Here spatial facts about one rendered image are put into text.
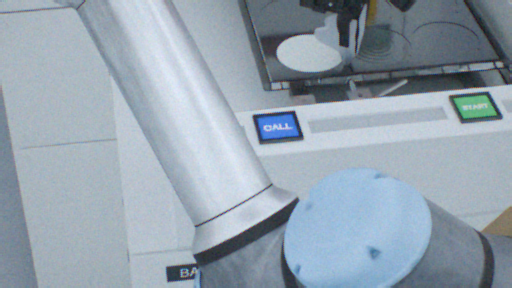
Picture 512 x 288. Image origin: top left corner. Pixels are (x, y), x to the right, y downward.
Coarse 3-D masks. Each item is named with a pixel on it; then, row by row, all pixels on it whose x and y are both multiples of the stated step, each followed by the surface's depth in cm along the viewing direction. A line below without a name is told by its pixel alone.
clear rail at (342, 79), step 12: (504, 60) 156; (372, 72) 153; (384, 72) 153; (396, 72) 153; (408, 72) 153; (420, 72) 154; (432, 72) 154; (444, 72) 154; (456, 72) 155; (264, 84) 151; (276, 84) 151; (288, 84) 151; (312, 84) 151; (324, 84) 152; (336, 84) 152
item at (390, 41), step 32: (256, 0) 169; (288, 0) 169; (384, 0) 170; (448, 0) 170; (256, 32) 162; (288, 32) 162; (384, 32) 162; (416, 32) 162; (448, 32) 162; (480, 32) 162; (352, 64) 155; (384, 64) 155; (416, 64) 155; (448, 64) 155
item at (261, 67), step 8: (240, 0) 169; (240, 8) 167; (248, 24) 163; (248, 32) 162; (248, 40) 161; (256, 40) 160; (256, 48) 158; (256, 56) 156; (256, 64) 155; (264, 64) 155; (264, 72) 153; (264, 80) 151; (264, 88) 151
